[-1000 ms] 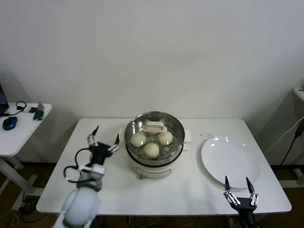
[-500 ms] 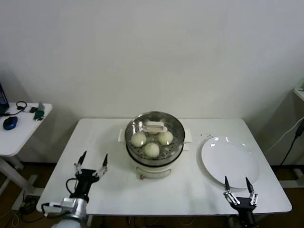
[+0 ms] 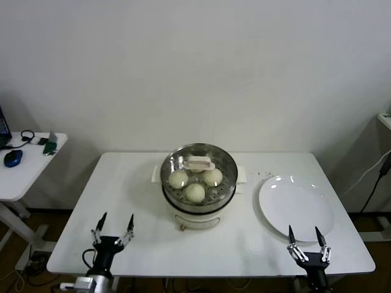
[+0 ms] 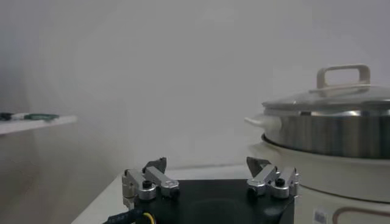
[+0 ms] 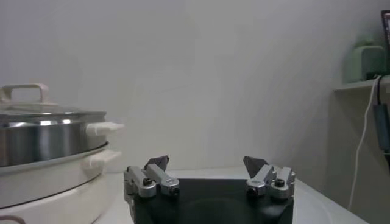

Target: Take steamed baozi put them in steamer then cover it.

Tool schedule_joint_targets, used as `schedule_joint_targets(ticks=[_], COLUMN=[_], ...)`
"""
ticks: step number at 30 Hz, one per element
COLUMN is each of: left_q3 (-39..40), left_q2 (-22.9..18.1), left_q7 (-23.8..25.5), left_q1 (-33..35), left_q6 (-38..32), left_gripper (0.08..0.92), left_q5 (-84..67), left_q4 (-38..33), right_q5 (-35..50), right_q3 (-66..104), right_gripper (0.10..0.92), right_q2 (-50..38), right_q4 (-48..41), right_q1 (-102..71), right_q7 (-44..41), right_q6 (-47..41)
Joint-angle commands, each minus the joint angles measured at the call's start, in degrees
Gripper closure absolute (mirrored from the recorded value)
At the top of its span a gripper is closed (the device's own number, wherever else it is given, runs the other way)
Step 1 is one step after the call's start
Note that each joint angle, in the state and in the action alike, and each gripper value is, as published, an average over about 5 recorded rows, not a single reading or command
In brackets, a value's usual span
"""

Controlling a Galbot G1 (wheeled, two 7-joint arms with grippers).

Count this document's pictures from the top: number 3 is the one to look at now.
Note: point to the white steamed baozi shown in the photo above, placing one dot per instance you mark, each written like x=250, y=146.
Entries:
x=198, y=171
x=195, y=193
x=213, y=177
x=178, y=179

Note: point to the round glass lid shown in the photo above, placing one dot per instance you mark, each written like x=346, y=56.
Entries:
x=198, y=163

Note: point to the floor power strip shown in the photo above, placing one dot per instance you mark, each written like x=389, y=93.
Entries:
x=39, y=257

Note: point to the dark laptop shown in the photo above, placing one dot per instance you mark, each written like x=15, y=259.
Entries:
x=3, y=131

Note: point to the scattered dark crumbs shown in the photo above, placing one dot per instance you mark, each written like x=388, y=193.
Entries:
x=268, y=174

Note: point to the large white plate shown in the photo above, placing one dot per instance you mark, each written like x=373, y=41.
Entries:
x=293, y=207

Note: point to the small white adapter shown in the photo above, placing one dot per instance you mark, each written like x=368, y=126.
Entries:
x=36, y=141

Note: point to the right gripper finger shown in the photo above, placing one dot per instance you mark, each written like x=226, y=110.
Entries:
x=321, y=241
x=292, y=241

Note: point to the green circuit board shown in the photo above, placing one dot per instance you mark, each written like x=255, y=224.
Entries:
x=50, y=143

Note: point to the perforated steel steamer basket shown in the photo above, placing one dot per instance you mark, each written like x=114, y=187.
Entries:
x=227, y=198

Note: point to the small black device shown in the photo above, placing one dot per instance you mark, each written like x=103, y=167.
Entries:
x=42, y=140

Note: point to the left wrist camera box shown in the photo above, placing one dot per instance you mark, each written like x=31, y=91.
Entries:
x=84, y=284

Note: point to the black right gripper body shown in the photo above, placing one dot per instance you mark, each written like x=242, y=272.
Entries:
x=317, y=264

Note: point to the blue computer mouse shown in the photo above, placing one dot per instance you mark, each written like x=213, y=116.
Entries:
x=13, y=158

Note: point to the white electric cooker pot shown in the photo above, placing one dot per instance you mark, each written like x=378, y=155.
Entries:
x=195, y=221

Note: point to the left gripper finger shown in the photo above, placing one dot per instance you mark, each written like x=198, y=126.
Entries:
x=131, y=226
x=102, y=222

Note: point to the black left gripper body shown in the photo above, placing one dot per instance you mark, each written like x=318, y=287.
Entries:
x=107, y=245

